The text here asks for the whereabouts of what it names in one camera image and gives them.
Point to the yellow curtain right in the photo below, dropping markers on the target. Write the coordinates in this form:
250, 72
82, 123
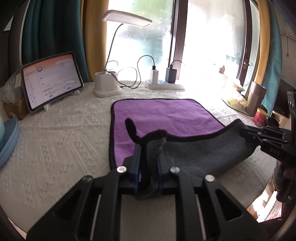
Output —
264, 17

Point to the teal curtain right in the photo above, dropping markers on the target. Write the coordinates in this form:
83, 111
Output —
272, 75

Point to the purple and grey towel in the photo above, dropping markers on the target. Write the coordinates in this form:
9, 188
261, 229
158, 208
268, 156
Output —
188, 135

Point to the grey steel tumbler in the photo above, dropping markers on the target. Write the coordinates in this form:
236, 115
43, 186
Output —
255, 97

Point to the blue round tray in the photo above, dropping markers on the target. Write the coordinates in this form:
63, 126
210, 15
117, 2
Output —
9, 137

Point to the black charger plug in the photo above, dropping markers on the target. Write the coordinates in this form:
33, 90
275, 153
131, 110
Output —
171, 74

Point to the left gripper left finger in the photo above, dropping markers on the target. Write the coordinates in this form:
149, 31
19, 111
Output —
90, 210

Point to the white desk lamp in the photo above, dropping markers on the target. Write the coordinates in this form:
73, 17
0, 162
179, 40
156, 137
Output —
106, 82

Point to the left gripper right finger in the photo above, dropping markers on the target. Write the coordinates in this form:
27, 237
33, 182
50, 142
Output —
205, 210

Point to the white textured tablecloth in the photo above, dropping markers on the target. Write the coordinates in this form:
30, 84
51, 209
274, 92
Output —
55, 149

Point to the teal curtain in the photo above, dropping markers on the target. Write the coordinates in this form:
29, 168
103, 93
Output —
272, 75
54, 27

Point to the white charger plug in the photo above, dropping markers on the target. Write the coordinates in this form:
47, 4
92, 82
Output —
154, 76

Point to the yellow plastic bag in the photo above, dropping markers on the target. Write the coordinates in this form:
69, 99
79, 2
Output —
236, 104

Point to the white power strip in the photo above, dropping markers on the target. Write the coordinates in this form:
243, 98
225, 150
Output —
163, 85

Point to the dark window frame post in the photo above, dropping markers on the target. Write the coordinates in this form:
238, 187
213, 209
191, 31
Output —
178, 32

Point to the yellow curtain left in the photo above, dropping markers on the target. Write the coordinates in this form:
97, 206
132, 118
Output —
94, 31

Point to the teal curtain left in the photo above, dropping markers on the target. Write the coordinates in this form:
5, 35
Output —
54, 27

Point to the right hand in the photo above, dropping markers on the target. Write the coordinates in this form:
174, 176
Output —
285, 187

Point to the tablet on white stand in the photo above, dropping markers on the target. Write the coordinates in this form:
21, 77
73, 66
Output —
49, 79

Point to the yellow lid jar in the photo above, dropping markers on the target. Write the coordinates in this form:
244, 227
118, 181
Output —
260, 117

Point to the yellow curtain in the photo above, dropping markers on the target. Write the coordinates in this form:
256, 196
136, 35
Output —
264, 17
94, 31

